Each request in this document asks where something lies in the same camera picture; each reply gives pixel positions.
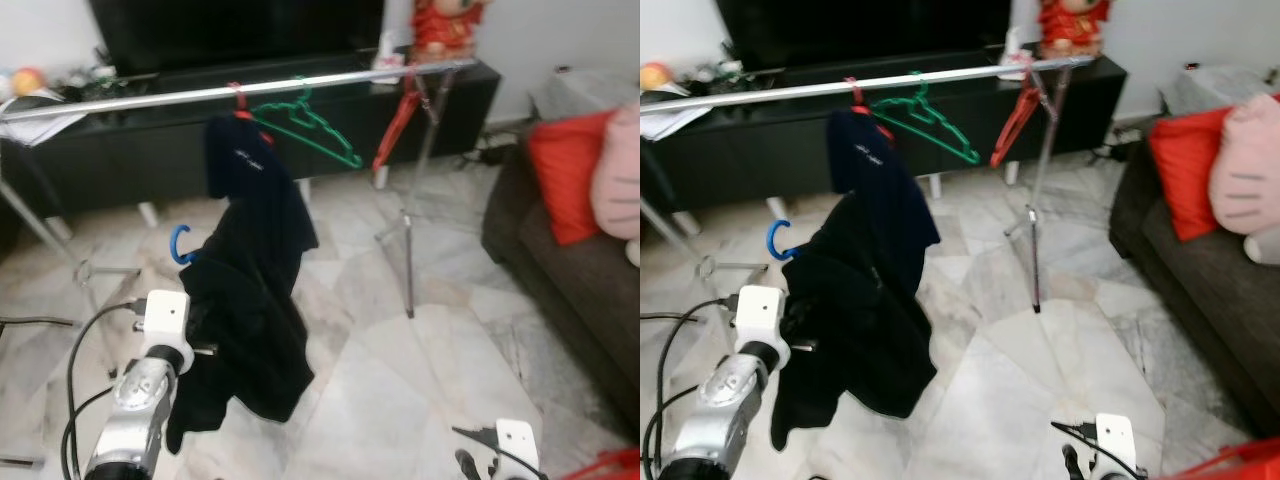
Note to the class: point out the black polo shirt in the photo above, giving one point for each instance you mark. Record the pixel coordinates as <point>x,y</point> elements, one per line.
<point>860,320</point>
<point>245,320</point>

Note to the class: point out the orange plastic hanger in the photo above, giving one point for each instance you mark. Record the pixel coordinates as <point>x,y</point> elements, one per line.
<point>240,100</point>
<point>858,95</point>

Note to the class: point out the orange round toy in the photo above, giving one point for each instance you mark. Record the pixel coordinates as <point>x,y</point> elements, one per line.
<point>655,75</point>
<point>28,78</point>

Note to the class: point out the dark brown sofa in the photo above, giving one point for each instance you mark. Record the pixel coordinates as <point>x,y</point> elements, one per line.
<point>1200,300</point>
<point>570,290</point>

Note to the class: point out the red plastic basket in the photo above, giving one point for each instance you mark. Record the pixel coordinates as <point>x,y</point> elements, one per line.
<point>605,465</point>
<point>1230,468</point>

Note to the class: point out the white paper stack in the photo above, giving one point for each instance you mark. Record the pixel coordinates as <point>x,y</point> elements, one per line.
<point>35,125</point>
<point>665,120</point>

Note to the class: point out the black flat television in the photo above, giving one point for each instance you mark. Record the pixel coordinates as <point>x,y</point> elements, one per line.
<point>860,30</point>
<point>235,30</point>

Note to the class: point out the silver metal clothes rack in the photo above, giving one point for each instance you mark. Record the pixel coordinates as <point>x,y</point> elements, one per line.
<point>150,100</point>
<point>760,94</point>

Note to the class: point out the white tissue box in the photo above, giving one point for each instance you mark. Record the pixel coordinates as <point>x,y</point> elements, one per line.
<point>1015,55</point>
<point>388,60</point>

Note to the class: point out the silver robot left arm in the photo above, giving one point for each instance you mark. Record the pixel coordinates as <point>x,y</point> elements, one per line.
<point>720,410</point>
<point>130,420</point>

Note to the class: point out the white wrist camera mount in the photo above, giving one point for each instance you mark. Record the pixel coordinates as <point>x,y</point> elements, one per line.
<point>165,320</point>
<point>1115,440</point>
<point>757,315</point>
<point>517,440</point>

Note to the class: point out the brown metal stand frame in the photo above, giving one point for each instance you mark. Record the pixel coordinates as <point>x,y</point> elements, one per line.
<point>35,322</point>
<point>660,317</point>

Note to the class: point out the pink plush cushion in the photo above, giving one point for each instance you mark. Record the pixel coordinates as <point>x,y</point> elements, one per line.
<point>618,170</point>
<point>1245,165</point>

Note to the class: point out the red cushion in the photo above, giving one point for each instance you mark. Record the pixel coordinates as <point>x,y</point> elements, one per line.
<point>1185,170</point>
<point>565,175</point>

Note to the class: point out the red plastic hanger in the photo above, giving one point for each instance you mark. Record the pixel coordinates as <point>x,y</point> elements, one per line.
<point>398,125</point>
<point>1015,120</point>

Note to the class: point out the navy blue shirt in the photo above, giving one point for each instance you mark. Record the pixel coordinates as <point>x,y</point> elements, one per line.
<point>865,150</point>
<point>235,155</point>

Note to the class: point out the small electronics clutter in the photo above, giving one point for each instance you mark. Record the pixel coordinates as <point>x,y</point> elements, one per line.
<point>95,80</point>
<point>720,72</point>

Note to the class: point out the red robed figurine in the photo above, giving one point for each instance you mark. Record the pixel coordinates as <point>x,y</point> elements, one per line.
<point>1072,25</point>
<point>445,25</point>

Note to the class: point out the green plastic hanger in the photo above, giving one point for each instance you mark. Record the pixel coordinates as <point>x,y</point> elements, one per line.
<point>320,135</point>
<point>940,130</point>

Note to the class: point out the black TV console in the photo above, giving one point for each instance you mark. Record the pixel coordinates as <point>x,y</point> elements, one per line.
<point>760,150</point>
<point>130,150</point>

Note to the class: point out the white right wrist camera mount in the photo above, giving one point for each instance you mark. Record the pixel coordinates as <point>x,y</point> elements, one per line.
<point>517,440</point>
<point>1115,440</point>

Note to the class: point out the grey lace cloth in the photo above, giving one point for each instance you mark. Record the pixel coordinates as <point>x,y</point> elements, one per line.
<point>1215,90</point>
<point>580,95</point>

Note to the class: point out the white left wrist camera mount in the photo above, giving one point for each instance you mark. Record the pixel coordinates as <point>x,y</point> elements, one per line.
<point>165,320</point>
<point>757,315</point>

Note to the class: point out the blue plastic hanger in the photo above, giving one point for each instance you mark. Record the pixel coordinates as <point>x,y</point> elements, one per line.
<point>776,240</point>
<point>178,247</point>

